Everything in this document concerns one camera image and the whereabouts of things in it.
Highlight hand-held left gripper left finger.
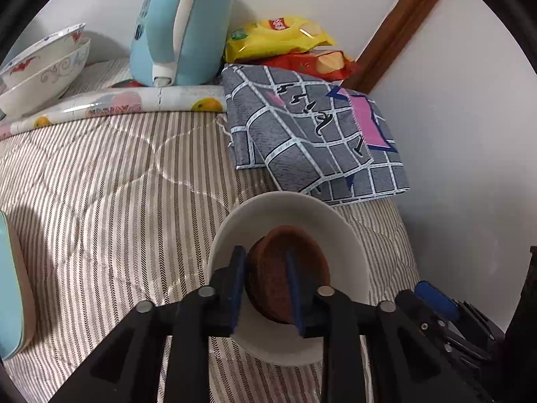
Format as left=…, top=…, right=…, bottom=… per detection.
left=48, top=244, right=248, bottom=403

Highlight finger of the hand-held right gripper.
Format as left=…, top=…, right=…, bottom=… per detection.
left=394, top=289, right=451, bottom=345
left=414, top=280, right=462, bottom=324

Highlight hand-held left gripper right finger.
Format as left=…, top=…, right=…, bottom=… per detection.
left=284, top=250, right=493, bottom=403

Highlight small brown wooden bowl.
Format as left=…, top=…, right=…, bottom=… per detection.
left=247, top=226, right=332, bottom=326

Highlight white ceramic bowl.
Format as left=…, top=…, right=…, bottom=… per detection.
left=207, top=191, right=371, bottom=366

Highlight stacked patterned white bowls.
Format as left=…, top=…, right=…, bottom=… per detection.
left=0, top=37, right=91, bottom=119

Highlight grey checkered cloth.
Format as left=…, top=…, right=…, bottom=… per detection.
left=220, top=64, right=409, bottom=206

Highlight fruit print table mat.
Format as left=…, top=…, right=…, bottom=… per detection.
left=0, top=56, right=229, bottom=140

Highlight red snack bag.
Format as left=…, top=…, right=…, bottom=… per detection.
left=262, top=48, right=361, bottom=82

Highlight blue square plate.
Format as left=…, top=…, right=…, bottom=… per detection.
left=0, top=210, right=36, bottom=359

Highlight yellow snack bag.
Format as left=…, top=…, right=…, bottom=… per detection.
left=224, top=17, right=336, bottom=63

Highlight light blue electric kettle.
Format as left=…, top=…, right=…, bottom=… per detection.
left=129, top=0, right=239, bottom=89

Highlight blue and red patterned bowl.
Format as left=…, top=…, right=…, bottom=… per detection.
left=0, top=23, right=87, bottom=89

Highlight brown wooden door frame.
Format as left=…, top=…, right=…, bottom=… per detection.
left=354, top=0, right=456, bottom=95

